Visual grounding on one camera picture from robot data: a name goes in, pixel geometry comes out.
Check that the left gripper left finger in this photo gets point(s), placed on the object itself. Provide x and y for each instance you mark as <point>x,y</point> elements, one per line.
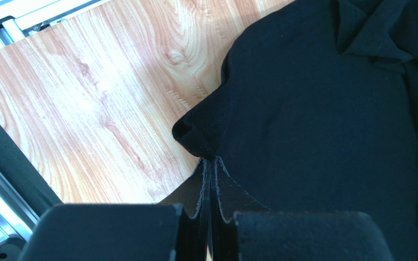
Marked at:
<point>192,197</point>

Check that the black t-shirt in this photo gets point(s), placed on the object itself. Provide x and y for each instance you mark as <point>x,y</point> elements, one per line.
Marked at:
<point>317,111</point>

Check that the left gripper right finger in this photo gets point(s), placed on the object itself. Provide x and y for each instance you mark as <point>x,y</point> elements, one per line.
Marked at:
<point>227,198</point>

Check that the left aluminium frame post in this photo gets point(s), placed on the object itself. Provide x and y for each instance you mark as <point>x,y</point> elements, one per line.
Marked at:
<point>20,19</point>

